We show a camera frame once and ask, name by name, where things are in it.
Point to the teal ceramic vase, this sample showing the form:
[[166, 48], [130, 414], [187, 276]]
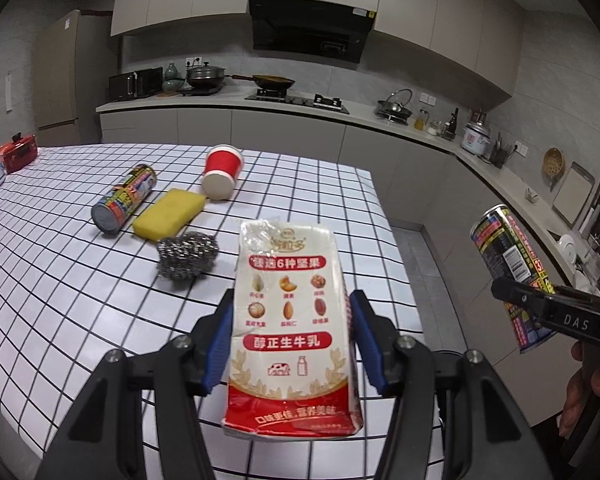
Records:
[[172, 79]]

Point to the dark glass bottle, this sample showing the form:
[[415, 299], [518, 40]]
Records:
[[454, 125]]

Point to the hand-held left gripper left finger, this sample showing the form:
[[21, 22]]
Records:
[[217, 355]]

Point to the small white mortar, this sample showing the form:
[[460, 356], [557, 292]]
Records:
[[530, 196]]

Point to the grey utensil holder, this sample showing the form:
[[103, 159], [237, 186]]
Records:
[[501, 155]]

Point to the small clear jar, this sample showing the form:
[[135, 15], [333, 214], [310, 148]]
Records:
[[434, 128]]

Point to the white rice cooker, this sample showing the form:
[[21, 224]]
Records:
[[477, 139]]

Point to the light cutting board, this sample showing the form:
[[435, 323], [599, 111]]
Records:
[[572, 192]]

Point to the colourful printed can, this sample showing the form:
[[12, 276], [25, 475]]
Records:
[[125, 200]]

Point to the black gas stove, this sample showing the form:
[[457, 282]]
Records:
[[297, 101]]

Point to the steel wool scrubber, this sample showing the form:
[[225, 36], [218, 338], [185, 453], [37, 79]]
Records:
[[187, 255]]

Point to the dark printed can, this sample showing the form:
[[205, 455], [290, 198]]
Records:
[[510, 255]]

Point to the black microwave oven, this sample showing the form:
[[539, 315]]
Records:
[[136, 84]]

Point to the beige refrigerator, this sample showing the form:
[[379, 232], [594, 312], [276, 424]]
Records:
[[60, 75]]

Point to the red box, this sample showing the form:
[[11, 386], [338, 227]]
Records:
[[17, 155]]

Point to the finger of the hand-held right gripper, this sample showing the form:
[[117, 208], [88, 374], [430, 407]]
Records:
[[525, 300]]

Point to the red paper cup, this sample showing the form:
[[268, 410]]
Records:
[[223, 167]]

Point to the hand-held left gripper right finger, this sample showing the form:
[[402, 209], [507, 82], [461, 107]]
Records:
[[375, 345]]

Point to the black range hood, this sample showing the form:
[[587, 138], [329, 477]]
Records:
[[312, 25]]

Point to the person's right hand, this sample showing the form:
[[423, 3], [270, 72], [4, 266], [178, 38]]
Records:
[[582, 390]]

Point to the yellow sponge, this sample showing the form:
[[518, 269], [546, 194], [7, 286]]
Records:
[[169, 212]]

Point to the white tiled kitchen island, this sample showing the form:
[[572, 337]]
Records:
[[55, 285]]

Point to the red and white milk carton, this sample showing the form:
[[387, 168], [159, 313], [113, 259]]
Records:
[[290, 330]]

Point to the beige lower cabinets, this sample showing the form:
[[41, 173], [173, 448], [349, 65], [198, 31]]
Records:
[[280, 132]]

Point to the black pot with lid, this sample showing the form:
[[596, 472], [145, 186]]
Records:
[[206, 77]]

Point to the round bamboo strainer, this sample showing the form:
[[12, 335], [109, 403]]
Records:
[[553, 162]]

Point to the black frying pan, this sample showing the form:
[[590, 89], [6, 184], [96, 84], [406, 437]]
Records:
[[274, 81]]

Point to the white plates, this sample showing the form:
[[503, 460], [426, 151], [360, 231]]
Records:
[[569, 250]]

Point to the yellow oil bottle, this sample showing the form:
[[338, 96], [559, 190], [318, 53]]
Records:
[[420, 122]]

